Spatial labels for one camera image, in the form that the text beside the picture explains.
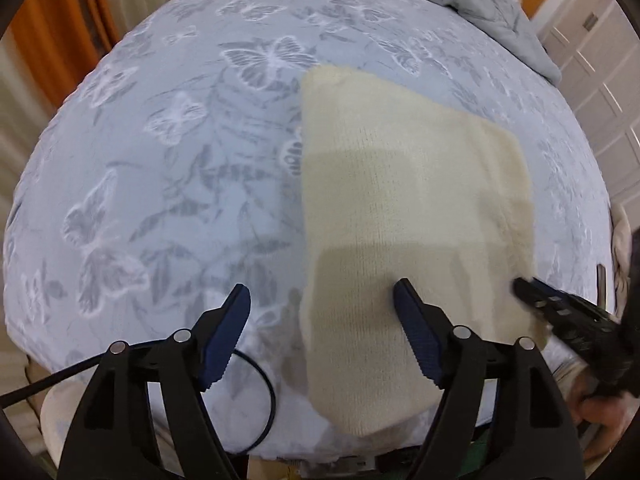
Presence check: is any blue butterfly bed sheet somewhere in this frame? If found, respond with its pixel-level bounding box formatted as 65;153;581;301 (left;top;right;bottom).
3;0;612;462

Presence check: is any cream knit cardigan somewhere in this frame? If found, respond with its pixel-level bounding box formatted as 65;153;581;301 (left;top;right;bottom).
300;65;547;437

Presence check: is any cream curtain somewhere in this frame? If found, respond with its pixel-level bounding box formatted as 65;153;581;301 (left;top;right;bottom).
0;24;57;221

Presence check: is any black cable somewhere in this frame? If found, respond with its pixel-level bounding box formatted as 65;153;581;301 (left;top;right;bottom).
0;349;278;456

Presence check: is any person's right hand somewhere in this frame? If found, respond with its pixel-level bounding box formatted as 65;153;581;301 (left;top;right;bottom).
567;370;639;445

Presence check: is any white wardrobe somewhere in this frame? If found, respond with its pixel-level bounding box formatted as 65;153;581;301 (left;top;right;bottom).
533;0;640;228

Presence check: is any green cloth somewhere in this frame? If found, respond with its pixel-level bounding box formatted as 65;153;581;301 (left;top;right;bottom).
457;431;489;478

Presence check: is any beige folded cloth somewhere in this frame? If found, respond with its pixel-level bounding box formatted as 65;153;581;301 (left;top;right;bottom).
611;203;632;314

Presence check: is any orange curtain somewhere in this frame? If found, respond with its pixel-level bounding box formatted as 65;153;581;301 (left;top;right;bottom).
10;0;122;107

